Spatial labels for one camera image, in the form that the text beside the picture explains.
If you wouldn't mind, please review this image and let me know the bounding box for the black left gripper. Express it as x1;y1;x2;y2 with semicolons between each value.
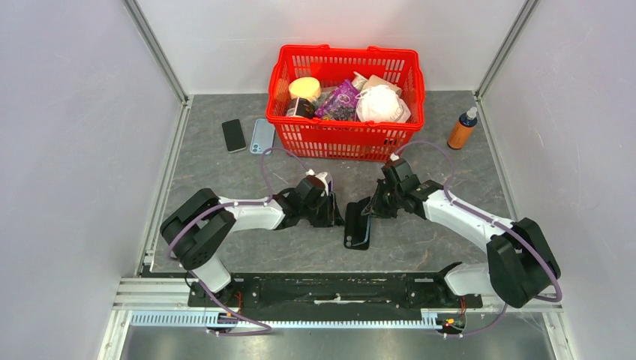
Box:
301;191;346;228

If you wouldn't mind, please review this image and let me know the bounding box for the black phone case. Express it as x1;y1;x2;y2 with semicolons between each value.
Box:
343;196;370;251

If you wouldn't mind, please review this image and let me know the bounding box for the teal edged black smartphone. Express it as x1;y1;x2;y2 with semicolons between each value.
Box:
350;214;371;248

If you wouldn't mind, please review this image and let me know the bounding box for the lilac phone case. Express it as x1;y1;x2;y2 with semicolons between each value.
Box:
316;172;333;196

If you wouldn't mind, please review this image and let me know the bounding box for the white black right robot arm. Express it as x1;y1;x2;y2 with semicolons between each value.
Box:
361;158;563;308

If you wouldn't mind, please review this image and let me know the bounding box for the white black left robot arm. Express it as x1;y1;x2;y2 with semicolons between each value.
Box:
160;172;344;307

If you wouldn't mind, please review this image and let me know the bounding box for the light blue phone case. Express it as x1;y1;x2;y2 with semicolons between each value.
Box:
249;118;276;155

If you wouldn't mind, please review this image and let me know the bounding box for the red plastic shopping basket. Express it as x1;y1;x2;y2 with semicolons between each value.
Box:
265;44;425;161

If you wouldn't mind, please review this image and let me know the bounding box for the white plastic bag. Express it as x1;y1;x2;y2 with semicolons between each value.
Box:
355;85;411;123

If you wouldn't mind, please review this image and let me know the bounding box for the purple snack bag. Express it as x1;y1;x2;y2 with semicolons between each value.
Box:
315;79;360;121

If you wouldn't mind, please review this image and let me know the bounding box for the orange spray bottle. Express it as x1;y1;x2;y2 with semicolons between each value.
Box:
446;106;479;150

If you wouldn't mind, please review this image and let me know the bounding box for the black jar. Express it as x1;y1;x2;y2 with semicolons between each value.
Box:
286;97;315;119

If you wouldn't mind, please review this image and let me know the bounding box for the brown paper package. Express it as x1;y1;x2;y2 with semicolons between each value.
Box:
362;75;402;97

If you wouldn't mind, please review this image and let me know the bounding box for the yellow lidded round tub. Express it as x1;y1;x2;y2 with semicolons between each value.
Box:
288;76;322;102

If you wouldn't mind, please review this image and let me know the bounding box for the small black smartphone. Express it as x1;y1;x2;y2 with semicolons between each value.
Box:
221;118;247;153

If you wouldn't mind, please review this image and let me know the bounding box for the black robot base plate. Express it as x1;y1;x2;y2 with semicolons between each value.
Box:
217;272;483;322

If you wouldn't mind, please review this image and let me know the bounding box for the white slotted cable duct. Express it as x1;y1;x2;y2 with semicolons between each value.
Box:
130;310;441;329

